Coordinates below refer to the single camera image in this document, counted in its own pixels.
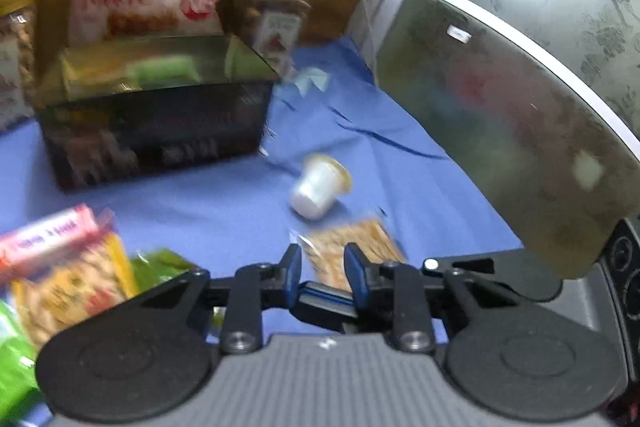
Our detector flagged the white jelly cup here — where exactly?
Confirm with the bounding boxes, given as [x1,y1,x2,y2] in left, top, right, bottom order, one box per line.
[289,153,353,221]

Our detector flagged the light green packet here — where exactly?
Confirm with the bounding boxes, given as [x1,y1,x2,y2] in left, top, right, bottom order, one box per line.
[127,56,201,88]

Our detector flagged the large green snack bag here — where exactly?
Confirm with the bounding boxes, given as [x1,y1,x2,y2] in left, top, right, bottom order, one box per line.
[0,299,48,423]

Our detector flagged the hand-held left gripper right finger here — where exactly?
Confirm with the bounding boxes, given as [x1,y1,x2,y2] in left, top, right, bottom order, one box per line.
[344,243,521,354]

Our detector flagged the black cardboard box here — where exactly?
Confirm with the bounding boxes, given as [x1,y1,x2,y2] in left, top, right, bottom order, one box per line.
[39,34,277,192]

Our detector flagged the gold lid jar dark nuts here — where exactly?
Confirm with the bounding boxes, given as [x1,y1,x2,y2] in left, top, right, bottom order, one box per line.
[232,0,313,75]

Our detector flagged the clear cracker packet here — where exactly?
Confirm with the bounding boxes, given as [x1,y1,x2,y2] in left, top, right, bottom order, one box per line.
[299,218,407,295]

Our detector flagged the pale yellow packet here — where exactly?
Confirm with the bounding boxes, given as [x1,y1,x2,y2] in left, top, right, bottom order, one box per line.
[60,49,135,98]

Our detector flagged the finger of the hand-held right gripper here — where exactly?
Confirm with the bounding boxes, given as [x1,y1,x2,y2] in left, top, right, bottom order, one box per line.
[298,251,564,324]

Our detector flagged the blue bedsheet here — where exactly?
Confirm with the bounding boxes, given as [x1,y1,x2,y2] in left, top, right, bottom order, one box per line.
[0,34,526,427]

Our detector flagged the frosted floral glass door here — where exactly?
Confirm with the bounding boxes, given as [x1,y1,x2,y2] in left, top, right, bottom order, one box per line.
[375,0,640,280]

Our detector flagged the small green packet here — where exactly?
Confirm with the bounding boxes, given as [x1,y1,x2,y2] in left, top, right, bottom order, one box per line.
[131,248,198,295]

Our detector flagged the yellow peanut bag pink top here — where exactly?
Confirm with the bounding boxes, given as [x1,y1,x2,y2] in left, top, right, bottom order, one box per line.
[0,203,140,350]

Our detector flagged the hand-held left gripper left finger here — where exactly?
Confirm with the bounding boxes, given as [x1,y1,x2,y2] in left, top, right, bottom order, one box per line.
[135,244,303,354]

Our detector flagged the gold lid jar pale nuts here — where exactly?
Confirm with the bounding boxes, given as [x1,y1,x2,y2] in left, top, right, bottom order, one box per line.
[0,0,40,132]

